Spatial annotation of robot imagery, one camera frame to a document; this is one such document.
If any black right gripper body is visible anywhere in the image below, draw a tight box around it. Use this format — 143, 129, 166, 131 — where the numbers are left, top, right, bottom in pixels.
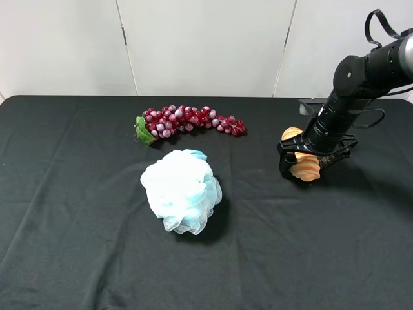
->
277, 114, 358, 157

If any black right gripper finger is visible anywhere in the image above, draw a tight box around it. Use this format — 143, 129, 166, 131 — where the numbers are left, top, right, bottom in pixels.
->
279, 151, 297, 179
317, 149, 351, 174

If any twisted golden bread loaf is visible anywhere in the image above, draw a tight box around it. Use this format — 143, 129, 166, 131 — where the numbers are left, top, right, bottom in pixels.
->
281, 127, 321, 182

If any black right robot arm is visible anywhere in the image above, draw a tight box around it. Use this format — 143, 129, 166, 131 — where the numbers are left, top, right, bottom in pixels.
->
277, 29, 412, 178

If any blue white mesh bath pouf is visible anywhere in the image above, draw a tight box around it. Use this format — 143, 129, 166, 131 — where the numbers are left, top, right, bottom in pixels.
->
140, 149, 223, 235

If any red artificial grape bunch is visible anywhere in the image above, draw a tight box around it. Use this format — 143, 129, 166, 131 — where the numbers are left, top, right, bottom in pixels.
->
134, 105, 247, 146

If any black tablecloth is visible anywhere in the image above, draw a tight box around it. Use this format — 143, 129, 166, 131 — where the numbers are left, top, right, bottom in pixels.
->
1, 96, 412, 309

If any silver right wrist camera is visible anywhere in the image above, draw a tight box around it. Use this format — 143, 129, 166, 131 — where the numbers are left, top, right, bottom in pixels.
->
298, 98, 327, 116

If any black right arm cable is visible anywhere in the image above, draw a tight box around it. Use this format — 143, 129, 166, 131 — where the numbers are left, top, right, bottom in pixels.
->
352, 9, 406, 130

